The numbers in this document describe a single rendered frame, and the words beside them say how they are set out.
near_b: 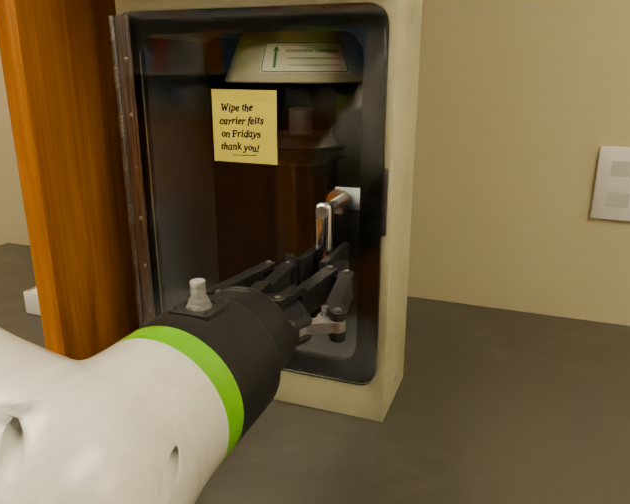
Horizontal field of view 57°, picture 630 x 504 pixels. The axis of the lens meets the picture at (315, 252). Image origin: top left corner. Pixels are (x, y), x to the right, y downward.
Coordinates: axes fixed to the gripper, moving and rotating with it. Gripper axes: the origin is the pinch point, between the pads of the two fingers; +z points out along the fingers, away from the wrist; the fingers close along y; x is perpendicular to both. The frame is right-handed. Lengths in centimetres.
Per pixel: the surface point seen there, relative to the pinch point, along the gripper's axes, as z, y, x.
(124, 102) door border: 4.5, 25.7, -14.8
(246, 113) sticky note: 4.4, 10.3, -14.1
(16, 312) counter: 15, 60, 21
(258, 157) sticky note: 4.4, 9.0, -9.5
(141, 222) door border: 4.5, 24.9, -0.9
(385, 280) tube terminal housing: 5.6, -5.0, 3.0
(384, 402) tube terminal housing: 6.2, -5.4, 18.1
